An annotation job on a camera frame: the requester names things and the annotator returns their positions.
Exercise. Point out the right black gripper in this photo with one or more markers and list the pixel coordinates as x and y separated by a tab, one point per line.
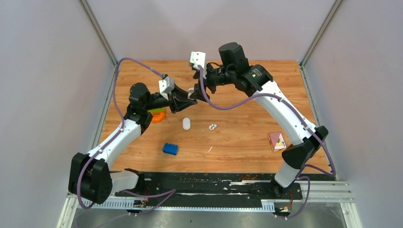
208	83

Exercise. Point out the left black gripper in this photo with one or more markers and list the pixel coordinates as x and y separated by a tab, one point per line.
178	100

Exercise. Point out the white oval pill case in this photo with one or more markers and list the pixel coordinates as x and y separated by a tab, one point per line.
186	123

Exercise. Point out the white earbud charging case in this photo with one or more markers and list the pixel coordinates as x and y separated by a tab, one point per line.
191	93

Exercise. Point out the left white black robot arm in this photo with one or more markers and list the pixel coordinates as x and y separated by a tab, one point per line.
90	176

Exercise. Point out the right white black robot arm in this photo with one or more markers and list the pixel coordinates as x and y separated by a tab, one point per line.
259	85

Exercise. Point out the green toy block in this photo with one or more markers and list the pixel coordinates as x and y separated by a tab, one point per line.
158	110

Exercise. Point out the white eartips cluster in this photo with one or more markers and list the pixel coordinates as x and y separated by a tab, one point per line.
212	126

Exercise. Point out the blue toy brick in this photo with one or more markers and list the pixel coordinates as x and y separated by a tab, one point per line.
171	149

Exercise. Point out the red card box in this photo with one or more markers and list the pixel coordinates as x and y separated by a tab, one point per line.
277	141

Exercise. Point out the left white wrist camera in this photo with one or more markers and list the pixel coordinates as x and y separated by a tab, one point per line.
166	85

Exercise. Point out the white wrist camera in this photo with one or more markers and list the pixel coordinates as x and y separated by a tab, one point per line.
166	85
198	59

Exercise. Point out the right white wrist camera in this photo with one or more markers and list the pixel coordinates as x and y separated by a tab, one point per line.
198	59

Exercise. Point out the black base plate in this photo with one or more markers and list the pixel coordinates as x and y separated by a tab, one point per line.
216	190

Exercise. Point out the aluminium rail frame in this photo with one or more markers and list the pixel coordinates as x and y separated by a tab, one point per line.
315	192

